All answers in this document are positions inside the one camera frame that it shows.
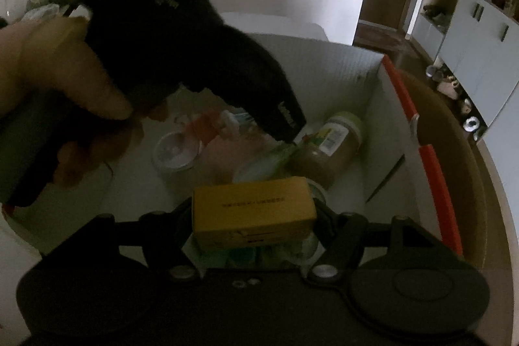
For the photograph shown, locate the large grey wall cabinet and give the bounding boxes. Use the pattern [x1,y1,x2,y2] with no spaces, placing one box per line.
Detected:
[409,0,519,128]

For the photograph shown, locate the green tube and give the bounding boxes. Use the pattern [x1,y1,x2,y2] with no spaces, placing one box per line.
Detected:
[263,141,303,169]

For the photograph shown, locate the white cardboard box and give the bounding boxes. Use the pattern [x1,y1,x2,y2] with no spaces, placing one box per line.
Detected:
[97,32,465,269]

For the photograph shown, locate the clear plastic cup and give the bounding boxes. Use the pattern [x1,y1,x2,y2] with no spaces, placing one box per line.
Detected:
[152,129,203,172]

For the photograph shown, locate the yellow small carton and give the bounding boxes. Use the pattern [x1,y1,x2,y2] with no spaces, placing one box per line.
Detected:
[191,176,318,252]

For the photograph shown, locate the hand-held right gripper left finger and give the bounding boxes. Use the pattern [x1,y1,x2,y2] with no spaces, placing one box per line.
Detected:
[81,203,202,282]

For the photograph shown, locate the brown wooden chair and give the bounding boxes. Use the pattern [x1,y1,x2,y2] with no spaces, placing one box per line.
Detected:
[399,68,513,274]

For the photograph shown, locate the brown jar green lid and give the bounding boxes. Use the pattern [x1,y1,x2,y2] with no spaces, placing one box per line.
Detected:
[290,111,363,188]

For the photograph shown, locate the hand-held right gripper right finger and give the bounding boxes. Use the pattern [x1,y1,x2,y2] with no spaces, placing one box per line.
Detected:
[306,199,441,286]

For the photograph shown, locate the person's left hand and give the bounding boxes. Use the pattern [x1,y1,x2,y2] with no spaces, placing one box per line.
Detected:
[0,16,169,186]

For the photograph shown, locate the white shoes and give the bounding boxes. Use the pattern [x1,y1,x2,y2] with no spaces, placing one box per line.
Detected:
[437,78,461,100]

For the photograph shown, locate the pink cup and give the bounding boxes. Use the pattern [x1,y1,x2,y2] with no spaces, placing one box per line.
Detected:
[199,139,264,185]

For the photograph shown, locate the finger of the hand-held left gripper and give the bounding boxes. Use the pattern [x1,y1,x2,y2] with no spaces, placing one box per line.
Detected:
[242,42,307,141]

